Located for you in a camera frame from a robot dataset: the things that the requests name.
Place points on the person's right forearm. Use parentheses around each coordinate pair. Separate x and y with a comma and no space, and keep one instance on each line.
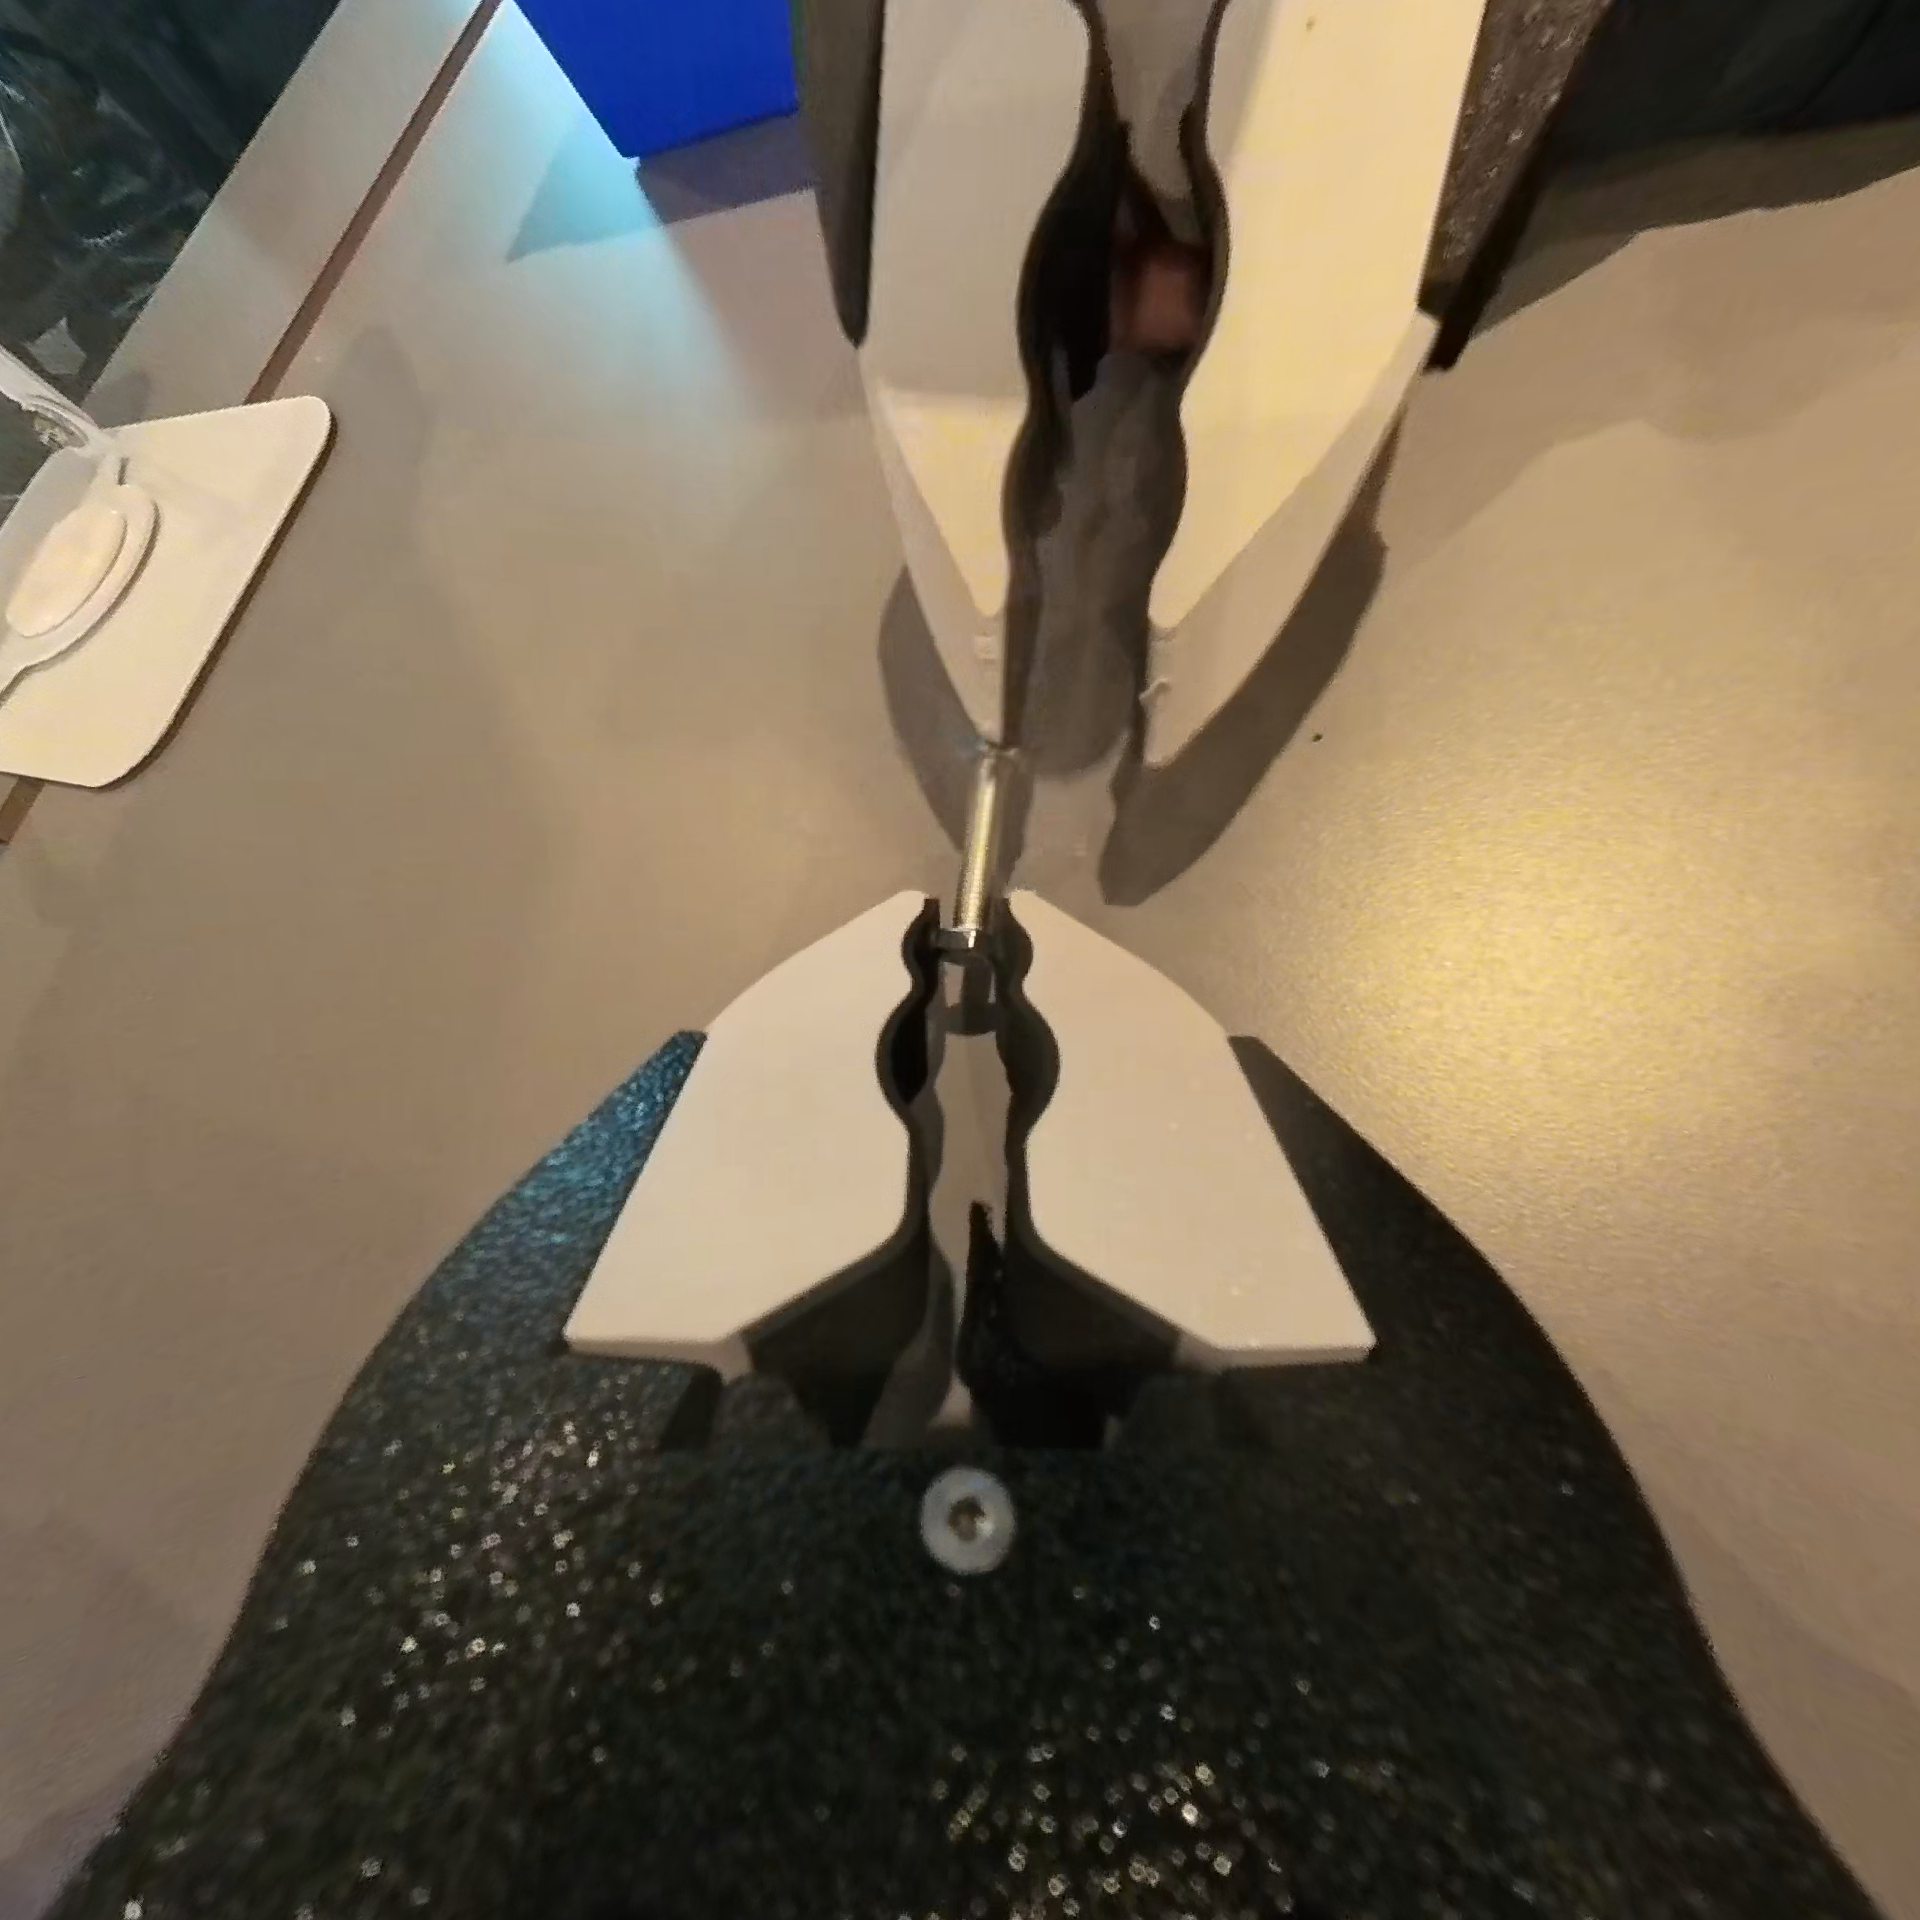
(1770,60)

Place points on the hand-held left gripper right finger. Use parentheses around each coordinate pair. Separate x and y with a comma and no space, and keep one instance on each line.
(1184,1186)

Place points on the wooden document stand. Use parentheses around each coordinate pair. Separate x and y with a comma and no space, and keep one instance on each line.
(224,599)

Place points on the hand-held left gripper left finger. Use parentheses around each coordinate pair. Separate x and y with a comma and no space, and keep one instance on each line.
(751,1186)

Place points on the silver metal bolt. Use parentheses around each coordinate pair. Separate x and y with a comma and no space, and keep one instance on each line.
(984,841)

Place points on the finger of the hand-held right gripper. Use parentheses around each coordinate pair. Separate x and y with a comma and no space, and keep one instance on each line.
(955,301)
(1320,301)

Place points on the blue plastic bin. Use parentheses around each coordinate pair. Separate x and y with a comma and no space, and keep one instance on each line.
(662,60)

